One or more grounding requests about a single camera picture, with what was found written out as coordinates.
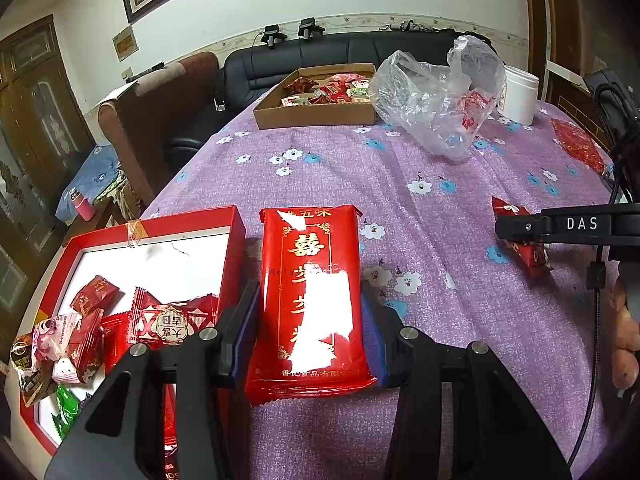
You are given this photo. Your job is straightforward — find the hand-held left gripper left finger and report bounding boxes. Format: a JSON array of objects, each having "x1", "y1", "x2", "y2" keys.
[{"x1": 44, "y1": 282, "x2": 261, "y2": 480}]

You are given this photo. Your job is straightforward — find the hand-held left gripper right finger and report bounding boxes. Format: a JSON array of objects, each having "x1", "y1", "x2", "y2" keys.
[{"x1": 361, "y1": 282, "x2": 573, "y2": 480}]

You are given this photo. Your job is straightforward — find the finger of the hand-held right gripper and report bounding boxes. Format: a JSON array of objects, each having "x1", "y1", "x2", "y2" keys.
[{"x1": 495, "y1": 213, "x2": 556, "y2": 243}]

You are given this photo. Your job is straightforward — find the red flowered candy packet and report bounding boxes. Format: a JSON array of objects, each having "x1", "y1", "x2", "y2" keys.
[
  {"x1": 52, "y1": 310, "x2": 105, "y2": 386},
  {"x1": 491, "y1": 196, "x2": 555, "y2": 287}
]

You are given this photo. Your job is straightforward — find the red white lattice packet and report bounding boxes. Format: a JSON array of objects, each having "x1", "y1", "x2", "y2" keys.
[{"x1": 129, "y1": 287, "x2": 221, "y2": 346}]

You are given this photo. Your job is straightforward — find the large red snack packet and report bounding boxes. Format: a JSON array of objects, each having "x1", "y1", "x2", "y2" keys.
[{"x1": 244, "y1": 203, "x2": 378, "y2": 407}]

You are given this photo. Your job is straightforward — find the red gift box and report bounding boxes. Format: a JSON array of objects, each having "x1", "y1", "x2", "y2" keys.
[{"x1": 19, "y1": 205, "x2": 247, "y2": 456}]

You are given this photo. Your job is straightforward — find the dark snack packet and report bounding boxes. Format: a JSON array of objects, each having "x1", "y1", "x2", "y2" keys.
[{"x1": 10, "y1": 340, "x2": 56, "y2": 407}]

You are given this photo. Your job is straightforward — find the pile of assorted snacks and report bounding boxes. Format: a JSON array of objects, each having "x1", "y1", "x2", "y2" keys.
[{"x1": 280, "y1": 72, "x2": 373, "y2": 108}]

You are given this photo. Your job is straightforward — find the person's right hand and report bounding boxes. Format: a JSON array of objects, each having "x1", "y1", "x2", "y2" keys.
[{"x1": 611, "y1": 280, "x2": 640, "y2": 401}]

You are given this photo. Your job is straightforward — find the red patterned packet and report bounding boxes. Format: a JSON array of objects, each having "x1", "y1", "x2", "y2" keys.
[{"x1": 551, "y1": 117, "x2": 608, "y2": 173}]

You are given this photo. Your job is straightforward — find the purple floral tablecloth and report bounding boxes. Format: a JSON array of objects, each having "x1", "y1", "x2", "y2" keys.
[{"x1": 140, "y1": 95, "x2": 631, "y2": 480}]

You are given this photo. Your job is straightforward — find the white jar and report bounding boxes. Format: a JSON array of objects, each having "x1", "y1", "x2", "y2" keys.
[{"x1": 496, "y1": 64, "x2": 541, "y2": 126}]

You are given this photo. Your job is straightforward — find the small red candy packet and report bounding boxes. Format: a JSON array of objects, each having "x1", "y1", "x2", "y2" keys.
[{"x1": 70, "y1": 275, "x2": 125, "y2": 317}]

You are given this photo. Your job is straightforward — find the clear plastic bag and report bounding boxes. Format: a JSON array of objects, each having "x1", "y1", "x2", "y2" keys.
[{"x1": 369, "y1": 35, "x2": 507, "y2": 162}]

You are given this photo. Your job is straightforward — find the green snack packet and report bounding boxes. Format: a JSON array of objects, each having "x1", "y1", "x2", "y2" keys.
[{"x1": 55, "y1": 385, "x2": 81, "y2": 443}]

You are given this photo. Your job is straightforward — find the pink white snack packet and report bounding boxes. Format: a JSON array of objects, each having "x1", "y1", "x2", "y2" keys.
[{"x1": 32, "y1": 312, "x2": 76, "y2": 361}]

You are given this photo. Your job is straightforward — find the pink bottle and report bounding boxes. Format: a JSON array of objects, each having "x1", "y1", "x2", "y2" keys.
[{"x1": 70, "y1": 187, "x2": 96, "y2": 221}]

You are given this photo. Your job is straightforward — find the blue floral cloth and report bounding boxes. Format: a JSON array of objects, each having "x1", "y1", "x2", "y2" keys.
[{"x1": 55, "y1": 142, "x2": 123, "y2": 223}]

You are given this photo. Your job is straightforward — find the cardboard box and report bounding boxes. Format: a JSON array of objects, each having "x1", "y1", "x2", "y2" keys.
[{"x1": 252, "y1": 62, "x2": 378, "y2": 131}]

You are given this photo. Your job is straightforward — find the brown armchair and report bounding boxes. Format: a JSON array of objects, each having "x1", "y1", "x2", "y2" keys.
[{"x1": 97, "y1": 51, "x2": 223, "y2": 206}]

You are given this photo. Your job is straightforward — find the black leather sofa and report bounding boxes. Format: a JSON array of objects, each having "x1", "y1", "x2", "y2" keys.
[{"x1": 166, "y1": 27, "x2": 481, "y2": 161}]

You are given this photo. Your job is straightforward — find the black marker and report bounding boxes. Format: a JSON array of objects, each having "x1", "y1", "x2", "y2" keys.
[{"x1": 125, "y1": 61, "x2": 166, "y2": 84}]

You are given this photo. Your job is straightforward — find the wooden cabinet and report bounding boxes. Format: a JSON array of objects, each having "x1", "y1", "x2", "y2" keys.
[{"x1": 0, "y1": 14, "x2": 96, "y2": 361}]

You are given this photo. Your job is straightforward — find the black cable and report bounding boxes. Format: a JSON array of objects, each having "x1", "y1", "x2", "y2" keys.
[{"x1": 570, "y1": 260, "x2": 608, "y2": 466}]

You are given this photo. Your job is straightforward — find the small wall picture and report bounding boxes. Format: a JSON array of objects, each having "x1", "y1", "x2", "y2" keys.
[{"x1": 112, "y1": 25, "x2": 140, "y2": 62}]

